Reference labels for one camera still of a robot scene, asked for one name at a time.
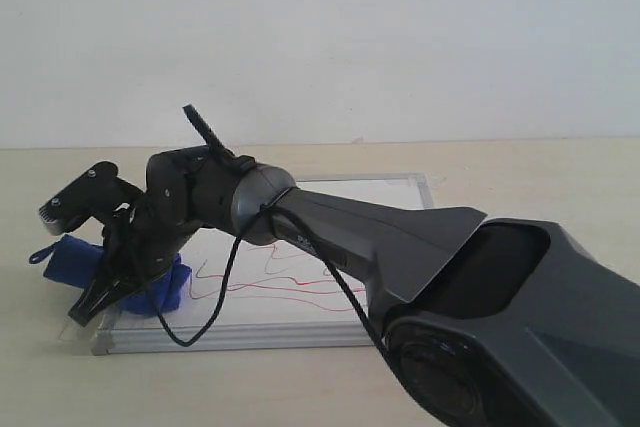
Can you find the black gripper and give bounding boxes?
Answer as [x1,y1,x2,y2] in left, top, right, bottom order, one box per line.
[67,181,195,327]

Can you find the blue cloth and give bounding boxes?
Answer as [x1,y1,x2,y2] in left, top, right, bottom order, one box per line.
[28,233,193,315]

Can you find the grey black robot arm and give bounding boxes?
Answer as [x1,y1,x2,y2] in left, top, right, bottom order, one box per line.
[68,147,639,426]

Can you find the aluminium framed whiteboard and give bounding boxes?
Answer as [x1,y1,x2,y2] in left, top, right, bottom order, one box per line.
[89,171,435,357]

